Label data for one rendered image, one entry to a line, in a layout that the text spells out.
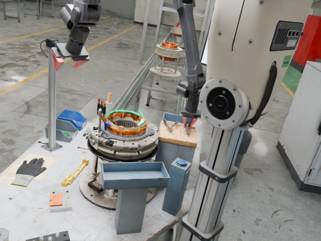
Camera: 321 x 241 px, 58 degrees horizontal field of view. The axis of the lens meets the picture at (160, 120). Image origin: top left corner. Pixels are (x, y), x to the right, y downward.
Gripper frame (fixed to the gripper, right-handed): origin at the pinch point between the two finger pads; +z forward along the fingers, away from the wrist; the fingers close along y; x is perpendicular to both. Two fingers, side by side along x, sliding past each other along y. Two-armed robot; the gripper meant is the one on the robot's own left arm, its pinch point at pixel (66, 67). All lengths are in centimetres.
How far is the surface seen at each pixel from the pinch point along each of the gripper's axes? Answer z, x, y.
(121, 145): 14.4, 31.7, -13.9
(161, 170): 12, 49, -23
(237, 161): 92, 55, -184
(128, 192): 16, 51, -6
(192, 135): 14, 39, -54
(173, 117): 26, 21, -66
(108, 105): 18.2, 9.1, -22.9
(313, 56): 31, -12, -405
